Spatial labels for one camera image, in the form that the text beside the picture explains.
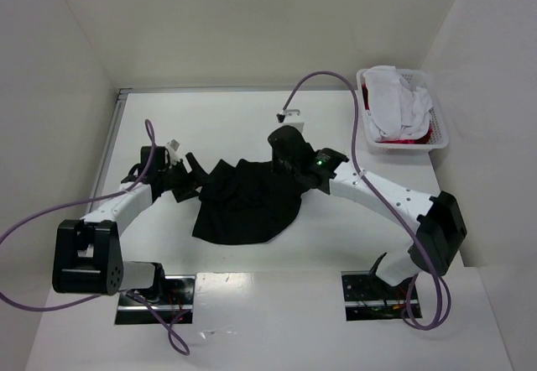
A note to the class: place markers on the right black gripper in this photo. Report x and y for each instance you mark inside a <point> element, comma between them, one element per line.
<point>284,165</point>

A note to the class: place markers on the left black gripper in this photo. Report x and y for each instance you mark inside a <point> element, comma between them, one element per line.
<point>183,179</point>

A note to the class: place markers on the black t shirt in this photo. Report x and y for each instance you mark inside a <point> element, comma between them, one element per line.
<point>246,203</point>

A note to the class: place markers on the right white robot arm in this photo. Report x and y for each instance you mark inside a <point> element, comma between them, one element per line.
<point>435,223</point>

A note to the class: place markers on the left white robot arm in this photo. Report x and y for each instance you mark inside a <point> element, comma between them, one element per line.
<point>88,256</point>

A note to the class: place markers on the white t shirt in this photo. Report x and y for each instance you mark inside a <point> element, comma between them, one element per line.
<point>397,111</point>

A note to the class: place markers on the white plastic basket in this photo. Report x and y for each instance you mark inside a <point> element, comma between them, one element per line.
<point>438,135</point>

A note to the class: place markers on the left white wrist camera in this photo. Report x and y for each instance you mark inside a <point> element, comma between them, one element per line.
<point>172,148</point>

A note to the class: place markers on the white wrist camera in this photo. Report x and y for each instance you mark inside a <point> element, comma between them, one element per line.
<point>172,148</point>
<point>290,123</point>

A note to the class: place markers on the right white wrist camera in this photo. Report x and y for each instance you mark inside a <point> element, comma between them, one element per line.
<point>290,123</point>

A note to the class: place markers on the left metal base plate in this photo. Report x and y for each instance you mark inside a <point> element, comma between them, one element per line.
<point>174,299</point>

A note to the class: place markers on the metal base plate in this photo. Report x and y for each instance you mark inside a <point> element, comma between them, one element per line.
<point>368,298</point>
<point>174,299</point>

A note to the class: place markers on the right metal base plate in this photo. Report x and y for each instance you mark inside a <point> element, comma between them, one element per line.
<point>368,298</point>

